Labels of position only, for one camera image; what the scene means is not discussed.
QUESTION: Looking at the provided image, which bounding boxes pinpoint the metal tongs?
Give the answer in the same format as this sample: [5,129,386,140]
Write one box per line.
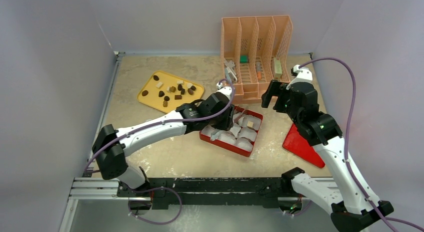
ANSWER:
[210,116,257,142]

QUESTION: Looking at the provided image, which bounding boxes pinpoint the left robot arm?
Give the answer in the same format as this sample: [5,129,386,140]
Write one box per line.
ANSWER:
[92,88,234,197]

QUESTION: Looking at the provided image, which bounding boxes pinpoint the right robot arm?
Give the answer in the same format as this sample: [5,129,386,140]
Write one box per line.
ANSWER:
[261,80,394,232]

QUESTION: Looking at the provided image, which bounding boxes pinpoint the red chocolate box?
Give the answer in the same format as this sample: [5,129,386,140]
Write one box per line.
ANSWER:
[199,107,264,157]

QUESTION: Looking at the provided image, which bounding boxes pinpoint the beige box in organizer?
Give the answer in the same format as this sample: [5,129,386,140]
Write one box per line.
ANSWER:
[273,57,283,80]

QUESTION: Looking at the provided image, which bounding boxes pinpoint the red box lid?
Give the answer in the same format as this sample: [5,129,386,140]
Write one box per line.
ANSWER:
[282,124,325,169]

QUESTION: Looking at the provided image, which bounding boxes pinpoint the orange marker in organizer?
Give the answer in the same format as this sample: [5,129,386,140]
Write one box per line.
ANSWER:
[255,61,262,80]

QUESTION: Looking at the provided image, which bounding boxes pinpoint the stapler in organizer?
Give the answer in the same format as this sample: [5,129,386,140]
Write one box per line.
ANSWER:
[223,59,238,83]

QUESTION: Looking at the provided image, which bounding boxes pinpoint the peach desk organizer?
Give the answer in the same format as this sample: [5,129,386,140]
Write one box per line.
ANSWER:
[220,15,293,104]

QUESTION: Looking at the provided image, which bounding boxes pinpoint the green block in organizer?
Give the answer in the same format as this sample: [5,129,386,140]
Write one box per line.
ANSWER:
[239,55,249,64]

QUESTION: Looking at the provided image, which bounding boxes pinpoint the yellow tray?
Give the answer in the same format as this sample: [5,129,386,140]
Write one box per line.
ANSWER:
[137,70,205,113]

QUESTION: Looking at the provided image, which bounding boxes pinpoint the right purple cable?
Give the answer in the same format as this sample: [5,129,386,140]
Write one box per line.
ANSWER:
[296,57,424,232]

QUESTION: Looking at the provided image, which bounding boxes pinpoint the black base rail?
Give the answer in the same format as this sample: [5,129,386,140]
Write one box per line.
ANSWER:
[117,167,304,210]

